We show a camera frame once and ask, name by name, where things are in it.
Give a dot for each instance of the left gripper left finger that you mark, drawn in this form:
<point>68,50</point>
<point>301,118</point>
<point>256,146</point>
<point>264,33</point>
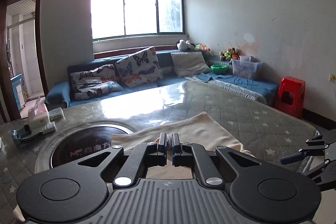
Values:
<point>142,157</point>

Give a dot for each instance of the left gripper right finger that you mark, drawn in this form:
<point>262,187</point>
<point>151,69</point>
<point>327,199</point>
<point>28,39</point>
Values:
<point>195,157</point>

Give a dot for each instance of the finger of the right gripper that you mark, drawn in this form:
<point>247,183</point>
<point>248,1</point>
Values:
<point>316,141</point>
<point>299,156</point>

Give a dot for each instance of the cream beige garment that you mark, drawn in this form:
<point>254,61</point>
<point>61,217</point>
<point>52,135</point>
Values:
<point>200,129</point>

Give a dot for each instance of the grey quilted star tablecloth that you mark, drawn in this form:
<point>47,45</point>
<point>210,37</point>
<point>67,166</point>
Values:
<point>266,132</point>

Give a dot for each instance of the red plastic stool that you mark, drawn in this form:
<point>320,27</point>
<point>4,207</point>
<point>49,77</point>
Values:
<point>290,96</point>

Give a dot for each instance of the round black induction cooktop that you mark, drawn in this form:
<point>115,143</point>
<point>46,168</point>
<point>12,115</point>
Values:
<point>86,141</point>

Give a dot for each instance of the blue cloth on sofa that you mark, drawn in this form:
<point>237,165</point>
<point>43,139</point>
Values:
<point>260,86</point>

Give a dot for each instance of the right butterfly pillow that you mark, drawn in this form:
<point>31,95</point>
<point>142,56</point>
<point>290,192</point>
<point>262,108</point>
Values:
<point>139,68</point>

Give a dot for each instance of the butterfly pillow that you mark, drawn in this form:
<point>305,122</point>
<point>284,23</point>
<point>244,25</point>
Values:
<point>139,68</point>
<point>94,83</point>

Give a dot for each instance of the plain beige pillow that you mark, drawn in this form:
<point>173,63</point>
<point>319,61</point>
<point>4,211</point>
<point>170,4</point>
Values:
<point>189,63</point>

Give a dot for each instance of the green plastic bowl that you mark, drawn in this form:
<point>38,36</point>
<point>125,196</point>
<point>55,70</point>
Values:
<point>219,69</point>

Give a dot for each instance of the left butterfly pillow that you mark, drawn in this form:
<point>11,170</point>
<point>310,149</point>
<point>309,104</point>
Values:
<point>94,83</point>

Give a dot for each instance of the small green card box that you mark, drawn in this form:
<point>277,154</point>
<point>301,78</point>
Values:
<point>56,114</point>

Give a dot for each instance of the clear plastic storage box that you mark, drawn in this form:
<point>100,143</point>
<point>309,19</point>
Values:
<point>247,69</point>

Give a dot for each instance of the blue corner sofa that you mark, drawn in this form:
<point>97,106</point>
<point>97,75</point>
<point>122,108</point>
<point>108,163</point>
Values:
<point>62,94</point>

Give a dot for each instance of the colourful plush toy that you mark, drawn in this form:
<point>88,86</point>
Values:
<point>203,48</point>

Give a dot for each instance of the panda plush toy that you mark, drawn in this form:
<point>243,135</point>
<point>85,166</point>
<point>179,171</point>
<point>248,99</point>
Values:
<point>185,45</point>

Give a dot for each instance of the brown plush toys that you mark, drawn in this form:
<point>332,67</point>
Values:
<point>230,54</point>

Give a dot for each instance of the pink white tissue box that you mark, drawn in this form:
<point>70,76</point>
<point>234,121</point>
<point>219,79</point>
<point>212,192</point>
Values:
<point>39,119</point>

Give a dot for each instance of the teal black wristband device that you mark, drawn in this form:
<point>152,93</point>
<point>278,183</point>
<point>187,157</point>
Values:
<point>25,135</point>

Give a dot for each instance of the blue white small cabinet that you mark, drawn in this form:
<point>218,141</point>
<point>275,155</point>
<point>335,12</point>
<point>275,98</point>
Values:
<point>18,90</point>

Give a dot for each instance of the window with green frame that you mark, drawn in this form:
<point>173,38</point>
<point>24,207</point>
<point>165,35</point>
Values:
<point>123,18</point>

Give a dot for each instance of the dark wooden door frame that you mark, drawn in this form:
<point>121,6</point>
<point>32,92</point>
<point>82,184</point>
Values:
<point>21,53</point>

